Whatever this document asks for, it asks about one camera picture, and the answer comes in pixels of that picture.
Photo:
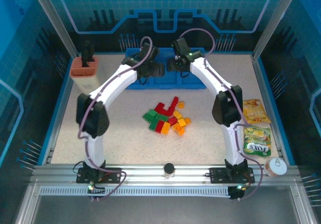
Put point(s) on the yellow snack bag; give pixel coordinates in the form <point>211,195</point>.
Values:
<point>255,111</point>

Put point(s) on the black round knob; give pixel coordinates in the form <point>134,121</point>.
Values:
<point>169,168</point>

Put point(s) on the yellow lego brick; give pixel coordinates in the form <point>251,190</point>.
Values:
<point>180,105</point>
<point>177,114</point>
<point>184,121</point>
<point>179,129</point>

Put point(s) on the green candy bag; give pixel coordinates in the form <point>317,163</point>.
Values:
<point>258,141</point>

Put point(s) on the pink and cream knife holder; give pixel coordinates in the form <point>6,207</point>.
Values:
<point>84,77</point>

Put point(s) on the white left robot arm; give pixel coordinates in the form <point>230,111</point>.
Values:
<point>118,81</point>

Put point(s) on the red stepped lego piece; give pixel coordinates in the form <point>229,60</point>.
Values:
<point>173,106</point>

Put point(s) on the orange lego brick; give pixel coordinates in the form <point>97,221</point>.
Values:
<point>165,128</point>

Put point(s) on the aluminium frame rail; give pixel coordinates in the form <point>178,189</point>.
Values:
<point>145,173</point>

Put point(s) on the aluminium frame post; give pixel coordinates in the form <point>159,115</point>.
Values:
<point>272,20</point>
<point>54,20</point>

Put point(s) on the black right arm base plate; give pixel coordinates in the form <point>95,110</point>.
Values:
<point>218,175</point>

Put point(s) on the green lego brick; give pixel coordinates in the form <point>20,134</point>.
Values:
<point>153,126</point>
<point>150,116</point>
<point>161,117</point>

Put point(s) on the blue three-compartment plastic tray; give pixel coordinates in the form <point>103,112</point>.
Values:
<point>165,83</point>

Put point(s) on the tin can with pull tab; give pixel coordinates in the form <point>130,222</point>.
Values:
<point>277,167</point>

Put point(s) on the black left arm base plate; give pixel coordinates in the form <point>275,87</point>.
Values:
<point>113,176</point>

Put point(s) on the red lego brick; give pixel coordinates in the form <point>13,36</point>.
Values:
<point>159,127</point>
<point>172,121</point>
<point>160,108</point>

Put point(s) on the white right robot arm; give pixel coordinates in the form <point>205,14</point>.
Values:
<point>208,75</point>

